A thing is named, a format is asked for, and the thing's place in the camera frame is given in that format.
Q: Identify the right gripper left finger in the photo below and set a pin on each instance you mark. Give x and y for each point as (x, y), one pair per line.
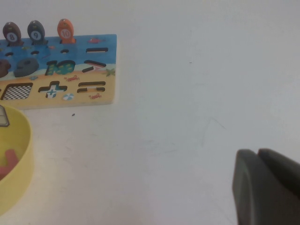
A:
(257, 192)

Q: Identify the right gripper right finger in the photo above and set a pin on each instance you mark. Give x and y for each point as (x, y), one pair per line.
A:
(281, 164)

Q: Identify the colourful wooden puzzle board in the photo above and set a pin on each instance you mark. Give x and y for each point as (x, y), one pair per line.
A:
(70, 77)

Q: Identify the yellow plastic bowl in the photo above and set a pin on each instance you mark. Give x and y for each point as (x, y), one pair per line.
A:
(21, 150)

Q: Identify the paper label on yellow bowl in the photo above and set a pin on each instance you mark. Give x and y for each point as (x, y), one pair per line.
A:
(3, 117)

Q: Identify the pink wooden greater-than sign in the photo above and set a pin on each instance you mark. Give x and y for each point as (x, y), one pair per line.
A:
(10, 158)

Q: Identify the orange wooden fish ten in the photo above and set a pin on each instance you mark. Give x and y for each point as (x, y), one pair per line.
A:
(65, 27)

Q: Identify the grey wooden number nine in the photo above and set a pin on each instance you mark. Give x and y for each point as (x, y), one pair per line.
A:
(23, 71)

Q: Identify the grey wooden fish nine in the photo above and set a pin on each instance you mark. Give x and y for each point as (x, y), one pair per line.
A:
(35, 28)

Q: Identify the brown wooden number eight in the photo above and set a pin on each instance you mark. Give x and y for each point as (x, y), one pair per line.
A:
(3, 69)

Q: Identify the brown wooden fish eight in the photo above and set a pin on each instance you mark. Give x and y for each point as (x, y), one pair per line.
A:
(11, 29)

